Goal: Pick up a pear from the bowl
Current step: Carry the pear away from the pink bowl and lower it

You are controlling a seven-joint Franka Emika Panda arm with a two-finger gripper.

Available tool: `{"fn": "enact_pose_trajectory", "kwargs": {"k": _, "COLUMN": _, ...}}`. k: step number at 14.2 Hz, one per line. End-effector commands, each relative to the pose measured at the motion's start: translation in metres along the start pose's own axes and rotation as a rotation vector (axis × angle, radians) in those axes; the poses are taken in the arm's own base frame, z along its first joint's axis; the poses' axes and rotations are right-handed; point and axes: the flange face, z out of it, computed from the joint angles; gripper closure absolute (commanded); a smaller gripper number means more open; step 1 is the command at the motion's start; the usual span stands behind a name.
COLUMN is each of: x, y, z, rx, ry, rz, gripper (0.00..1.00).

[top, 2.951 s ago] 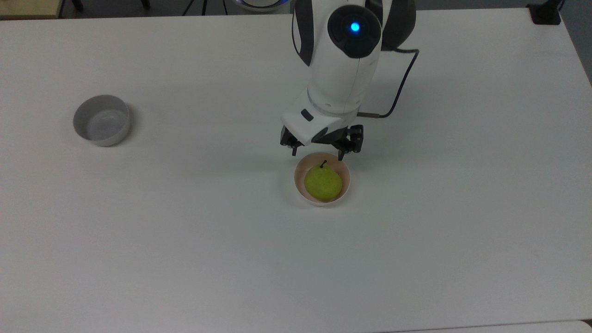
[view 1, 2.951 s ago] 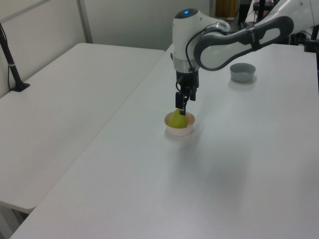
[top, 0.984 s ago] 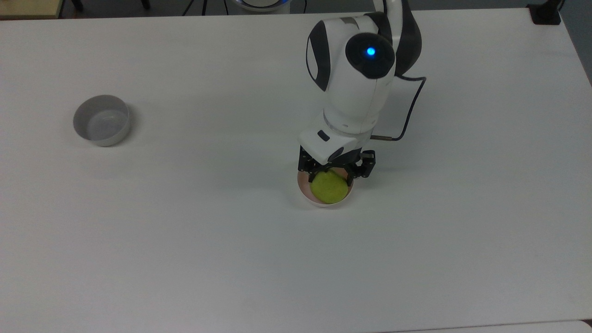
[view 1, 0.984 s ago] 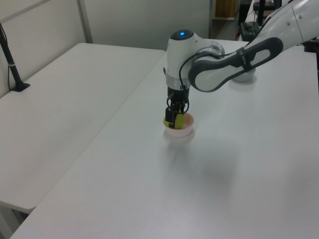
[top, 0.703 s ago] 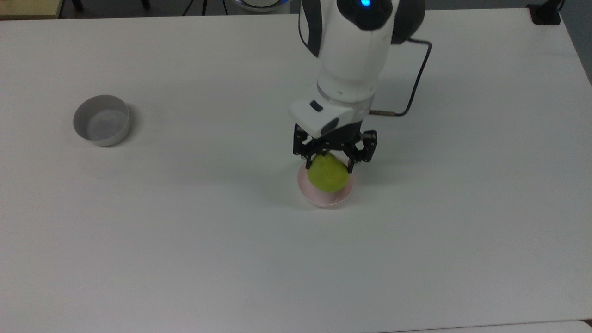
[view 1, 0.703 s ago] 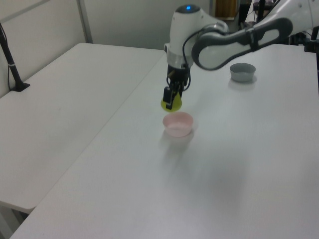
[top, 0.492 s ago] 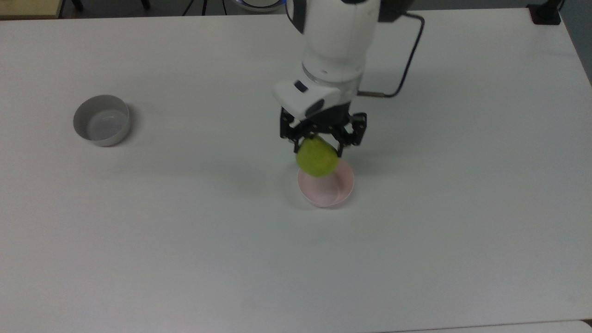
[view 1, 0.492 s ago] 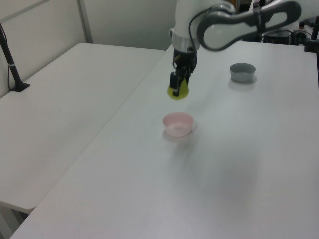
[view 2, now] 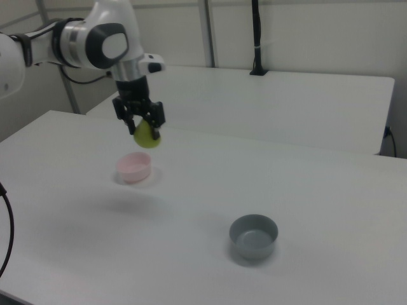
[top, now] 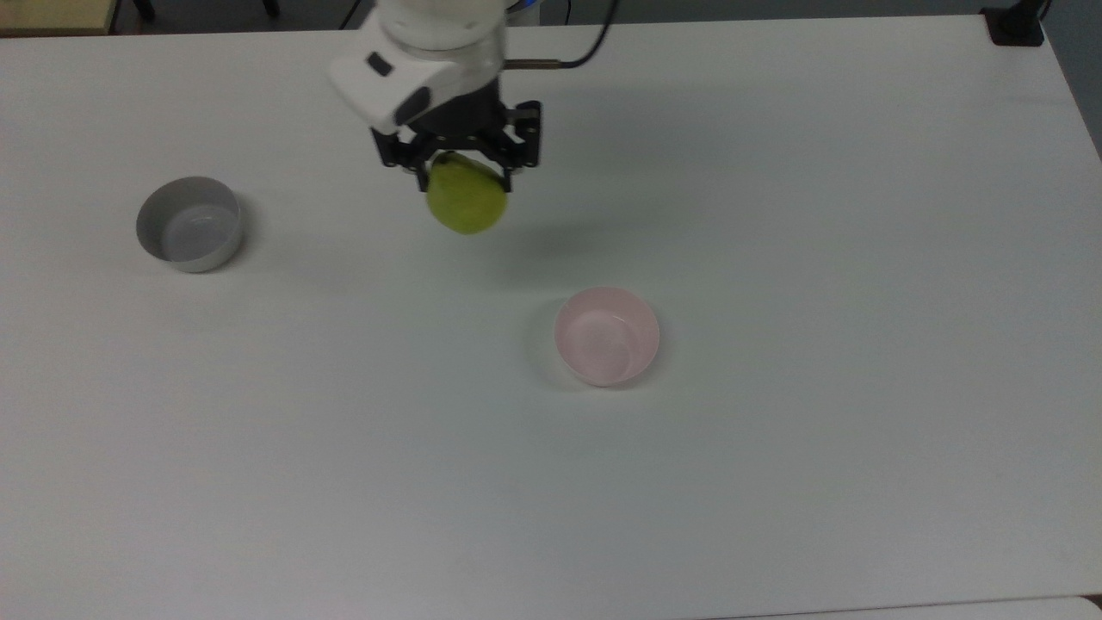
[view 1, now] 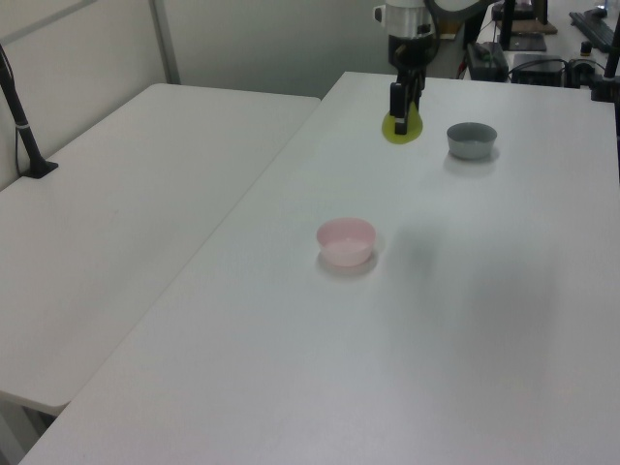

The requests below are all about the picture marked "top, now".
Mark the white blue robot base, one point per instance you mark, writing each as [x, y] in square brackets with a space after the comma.
[525, 5]

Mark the pink bowl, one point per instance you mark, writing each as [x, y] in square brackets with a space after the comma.
[607, 337]

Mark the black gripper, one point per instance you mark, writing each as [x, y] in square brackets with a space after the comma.
[461, 116]

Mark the light wooden cabinet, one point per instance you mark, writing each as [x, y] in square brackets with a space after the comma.
[53, 14]

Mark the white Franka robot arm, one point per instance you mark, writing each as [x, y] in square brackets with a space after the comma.
[422, 60]

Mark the black table clamp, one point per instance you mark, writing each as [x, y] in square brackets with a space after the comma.
[1016, 24]

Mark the gray bowl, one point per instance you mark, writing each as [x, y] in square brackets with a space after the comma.
[189, 226]

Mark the green pear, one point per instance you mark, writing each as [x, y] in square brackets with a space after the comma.
[467, 200]

